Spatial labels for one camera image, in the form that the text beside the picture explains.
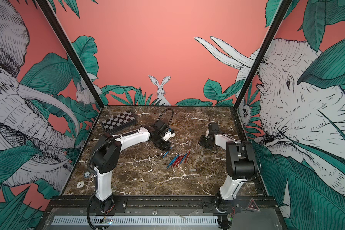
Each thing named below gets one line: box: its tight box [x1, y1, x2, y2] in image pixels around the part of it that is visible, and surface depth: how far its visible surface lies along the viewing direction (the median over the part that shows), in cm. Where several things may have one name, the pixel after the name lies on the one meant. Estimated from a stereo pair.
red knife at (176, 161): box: [172, 154, 182, 168], surface depth 92 cm
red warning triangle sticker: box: [247, 197, 262, 212], surface depth 76 cm
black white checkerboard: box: [101, 110, 138, 135], surface depth 108 cm
